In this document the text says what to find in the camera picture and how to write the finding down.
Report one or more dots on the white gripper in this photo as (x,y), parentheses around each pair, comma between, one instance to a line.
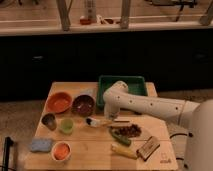
(111,113)

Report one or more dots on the white dish brush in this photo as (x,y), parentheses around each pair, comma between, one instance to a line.
(93,122)

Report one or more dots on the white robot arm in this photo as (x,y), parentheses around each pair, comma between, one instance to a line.
(197,118)

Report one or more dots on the dark purple bowl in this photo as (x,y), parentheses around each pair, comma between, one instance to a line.
(83,105)

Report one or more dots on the green pepper toy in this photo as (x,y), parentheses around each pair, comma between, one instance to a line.
(120,138)

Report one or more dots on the green plastic tray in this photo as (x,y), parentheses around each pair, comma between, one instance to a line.
(136,86)

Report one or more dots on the yellow corn toy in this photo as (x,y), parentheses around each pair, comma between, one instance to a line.
(123,151)

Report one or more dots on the green cup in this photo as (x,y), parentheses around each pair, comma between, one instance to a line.
(66,126)

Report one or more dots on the metal cup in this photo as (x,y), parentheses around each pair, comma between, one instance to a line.
(49,121)

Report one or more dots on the white bowl orange inside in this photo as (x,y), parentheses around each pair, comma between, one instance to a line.
(61,152)

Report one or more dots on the blue sponge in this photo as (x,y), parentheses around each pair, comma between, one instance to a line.
(41,145)

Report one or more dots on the black post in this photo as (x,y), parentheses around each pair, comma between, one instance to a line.
(6,153)

